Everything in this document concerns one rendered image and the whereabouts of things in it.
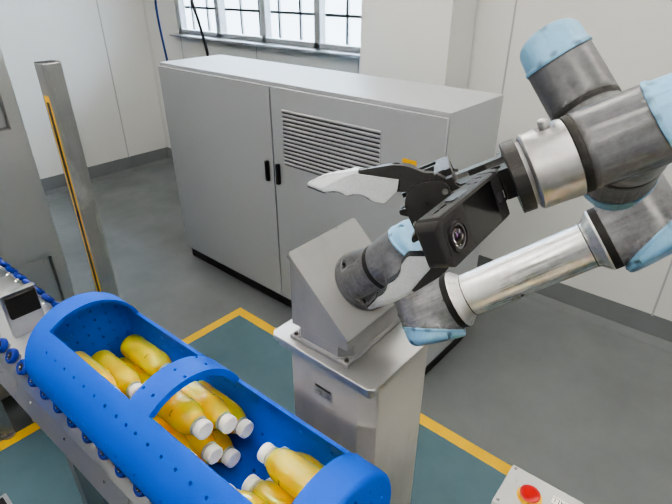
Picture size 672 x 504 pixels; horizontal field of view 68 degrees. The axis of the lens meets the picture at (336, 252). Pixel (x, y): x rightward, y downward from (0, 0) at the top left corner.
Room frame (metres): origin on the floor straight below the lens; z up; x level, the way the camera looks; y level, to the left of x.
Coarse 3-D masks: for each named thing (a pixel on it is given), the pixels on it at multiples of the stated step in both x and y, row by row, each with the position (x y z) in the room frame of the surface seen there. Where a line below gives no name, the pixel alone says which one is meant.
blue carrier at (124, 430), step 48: (48, 336) 0.92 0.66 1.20; (96, 336) 1.05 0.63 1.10; (144, 336) 1.09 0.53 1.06; (48, 384) 0.85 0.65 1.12; (96, 384) 0.77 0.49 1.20; (144, 384) 0.74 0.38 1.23; (240, 384) 0.83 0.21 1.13; (96, 432) 0.71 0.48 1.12; (144, 432) 0.65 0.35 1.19; (288, 432) 0.75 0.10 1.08; (144, 480) 0.60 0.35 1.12; (192, 480) 0.55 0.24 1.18; (240, 480) 0.72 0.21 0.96; (336, 480) 0.52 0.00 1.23; (384, 480) 0.57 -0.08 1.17
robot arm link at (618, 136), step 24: (624, 96) 0.44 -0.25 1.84; (648, 96) 0.43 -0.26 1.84; (576, 120) 0.44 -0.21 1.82; (600, 120) 0.43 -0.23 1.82; (624, 120) 0.42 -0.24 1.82; (648, 120) 0.41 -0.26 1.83; (576, 144) 0.42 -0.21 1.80; (600, 144) 0.42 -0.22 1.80; (624, 144) 0.41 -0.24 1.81; (648, 144) 0.41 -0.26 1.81; (600, 168) 0.41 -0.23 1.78; (624, 168) 0.41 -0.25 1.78; (648, 168) 0.42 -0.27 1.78
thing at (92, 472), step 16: (0, 272) 1.66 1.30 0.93; (0, 288) 1.55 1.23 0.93; (0, 320) 1.35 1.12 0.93; (0, 368) 1.17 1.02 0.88; (16, 384) 1.10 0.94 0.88; (16, 400) 1.08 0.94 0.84; (32, 400) 1.03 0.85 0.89; (32, 416) 1.01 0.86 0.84; (48, 416) 0.97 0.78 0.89; (48, 432) 0.95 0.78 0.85; (64, 432) 0.91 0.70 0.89; (64, 448) 0.90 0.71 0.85; (80, 448) 0.86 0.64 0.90; (80, 464) 0.85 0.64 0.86; (96, 464) 0.81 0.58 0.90; (96, 480) 0.80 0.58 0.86; (112, 496) 0.75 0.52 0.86
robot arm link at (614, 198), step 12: (600, 96) 0.54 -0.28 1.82; (576, 108) 0.54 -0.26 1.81; (600, 192) 0.49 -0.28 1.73; (612, 192) 0.48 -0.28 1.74; (624, 192) 0.47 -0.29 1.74; (636, 192) 0.47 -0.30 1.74; (648, 192) 0.50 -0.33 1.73; (600, 204) 0.52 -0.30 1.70; (612, 204) 0.50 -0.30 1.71; (624, 204) 0.50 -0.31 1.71
